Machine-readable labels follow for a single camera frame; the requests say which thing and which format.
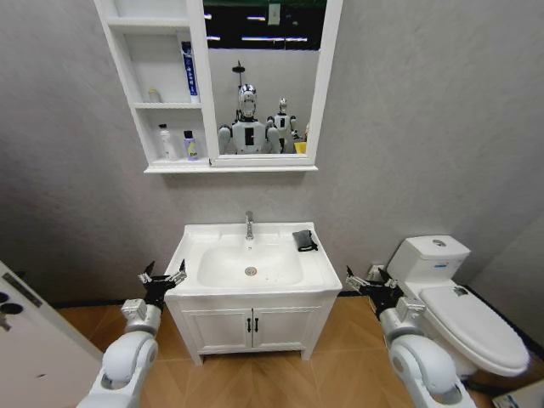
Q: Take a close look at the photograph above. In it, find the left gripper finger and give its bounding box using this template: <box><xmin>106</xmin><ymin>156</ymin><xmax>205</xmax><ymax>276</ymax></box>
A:
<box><xmin>166</xmin><ymin>258</ymin><xmax>188</xmax><ymax>285</ymax></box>
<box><xmin>136</xmin><ymin>261</ymin><xmax>156</xmax><ymax>285</ymax></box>

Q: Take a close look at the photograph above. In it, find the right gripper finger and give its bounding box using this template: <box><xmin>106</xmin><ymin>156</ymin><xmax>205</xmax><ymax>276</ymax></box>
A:
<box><xmin>344</xmin><ymin>265</ymin><xmax>369</xmax><ymax>292</ymax></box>
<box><xmin>379</xmin><ymin>268</ymin><xmax>400</xmax><ymax>292</ymax></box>

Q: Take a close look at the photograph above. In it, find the white ceramic washbasin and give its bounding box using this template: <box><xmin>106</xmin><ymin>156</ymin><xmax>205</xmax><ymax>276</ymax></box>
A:
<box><xmin>164</xmin><ymin>220</ymin><xmax>343</xmax><ymax>303</ymax></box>

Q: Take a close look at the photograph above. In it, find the grey folded towel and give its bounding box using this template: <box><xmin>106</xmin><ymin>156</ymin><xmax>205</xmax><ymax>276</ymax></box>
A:
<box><xmin>292</xmin><ymin>229</ymin><xmax>319</xmax><ymax>252</ymax></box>

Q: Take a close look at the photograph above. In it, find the white vanity cabinet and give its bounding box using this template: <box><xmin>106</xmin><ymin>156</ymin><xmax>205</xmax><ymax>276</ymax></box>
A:
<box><xmin>165</xmin><ymin>292</ymin><xmax>339</xmax><ymax>366</ymax></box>

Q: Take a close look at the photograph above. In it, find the cabinet mirror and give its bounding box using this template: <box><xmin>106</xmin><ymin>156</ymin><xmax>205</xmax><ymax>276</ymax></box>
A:
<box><xmin>202</xmin><ymin>0</ymin><xmax>328</xmax><ymax>156</ymax></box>

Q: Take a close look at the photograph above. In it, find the white toilet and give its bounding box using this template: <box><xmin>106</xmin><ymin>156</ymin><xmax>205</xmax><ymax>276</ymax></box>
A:
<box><xmin>387</xmin><ymin>235</ymin><xmax>531</xmax><ymax>378</ymax></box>

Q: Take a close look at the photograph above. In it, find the purple bottle black cap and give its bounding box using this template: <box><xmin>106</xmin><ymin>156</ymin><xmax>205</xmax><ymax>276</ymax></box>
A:
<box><xmin>182</xmin><ymin>129</ymin><xmax>201</xmax><ymax>162</ymax></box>

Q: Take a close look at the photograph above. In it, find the white bottle black cap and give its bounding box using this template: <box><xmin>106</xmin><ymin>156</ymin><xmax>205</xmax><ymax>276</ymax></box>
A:
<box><xmin>157</xmin><ymin>123</ymin><xmax>176</xmax><ymax>162</ymax></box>

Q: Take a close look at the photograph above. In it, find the white door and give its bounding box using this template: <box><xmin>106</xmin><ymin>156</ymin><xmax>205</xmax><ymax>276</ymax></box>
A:
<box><xmin>0</xmin><ymin>259</ymin><xmax>104</xmax><ymax>408</ymax></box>

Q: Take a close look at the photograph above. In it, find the cardboard box blue print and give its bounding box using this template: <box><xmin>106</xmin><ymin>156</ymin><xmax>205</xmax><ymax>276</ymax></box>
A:
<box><xmin>492</xmin><ymin>388</ymin><xmax>544</xmax><ymax>408</ymax></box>

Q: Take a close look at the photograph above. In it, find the blue white toothpaste tube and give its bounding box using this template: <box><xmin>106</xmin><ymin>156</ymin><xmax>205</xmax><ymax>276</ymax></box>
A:
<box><xmin>180</xmin><ymin>41</ymin><xmax>201</xmax><ymax>104</ymax></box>

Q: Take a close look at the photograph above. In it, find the dark door handle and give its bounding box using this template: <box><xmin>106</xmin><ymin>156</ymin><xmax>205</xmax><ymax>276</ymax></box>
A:
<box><xmin>0</xmin><ymin>292</ymin><xmax>20</xmax><ymax>332</ymax></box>

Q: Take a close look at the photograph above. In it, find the white wall cabinet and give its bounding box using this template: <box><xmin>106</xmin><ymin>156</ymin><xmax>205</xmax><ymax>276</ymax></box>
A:
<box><xmin>93</xmin><ymin>0</ymin><xmax>344</xmax><ymax>174</ymax></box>

